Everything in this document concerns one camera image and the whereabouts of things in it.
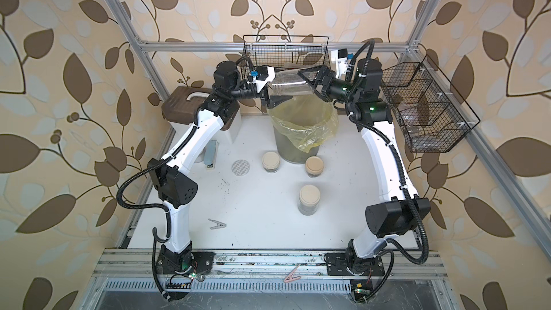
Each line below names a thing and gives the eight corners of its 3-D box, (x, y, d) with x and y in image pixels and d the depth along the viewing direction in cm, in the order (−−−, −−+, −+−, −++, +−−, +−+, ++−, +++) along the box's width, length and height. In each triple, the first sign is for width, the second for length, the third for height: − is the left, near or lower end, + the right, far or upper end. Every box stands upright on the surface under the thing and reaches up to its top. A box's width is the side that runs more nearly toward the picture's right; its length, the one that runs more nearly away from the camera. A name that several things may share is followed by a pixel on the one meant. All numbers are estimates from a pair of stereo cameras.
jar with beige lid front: (298, 215, 87) (300, 203, 77) (297, 198, 91) (299, 184, 82) (317, 215, 87) (321, 203, 77) (315, 198, 91) (319, 184, 82)
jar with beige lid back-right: (306, 178, 97) (307, 170, 92) (305, 164, 102) (306, 156, 96) (322, 178, 97) (324, 170, 92) (320, 164, 102) (322, 156, 96)
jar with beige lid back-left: (262, 173, 99) (261, 165, 94) (263, 160, 104) (262, 151, 99) (279, 173, 99) (278, 165, 94) (279, 160, 104) (279, 151, 99)
